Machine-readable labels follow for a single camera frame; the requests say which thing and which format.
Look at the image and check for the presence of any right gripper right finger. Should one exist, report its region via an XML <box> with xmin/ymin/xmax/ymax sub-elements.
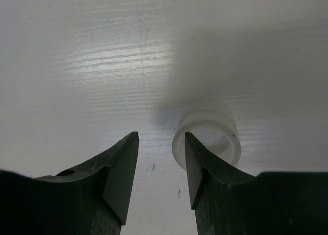
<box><xmin>185</xmin><ymin>133</ymin><xmax>327</xmax><ymax>234</ymax></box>

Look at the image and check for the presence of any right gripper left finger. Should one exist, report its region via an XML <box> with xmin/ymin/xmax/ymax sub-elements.
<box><xmin>1</xmin><ymin>132</ymin><xmax>139</xmax><ymax>234</ymax></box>

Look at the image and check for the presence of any clear tape roll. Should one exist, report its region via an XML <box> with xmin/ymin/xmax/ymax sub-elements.
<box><xmin>172</xmin><ymin>109</ymin><xmax>241</xmax><ymax>170</ymax></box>

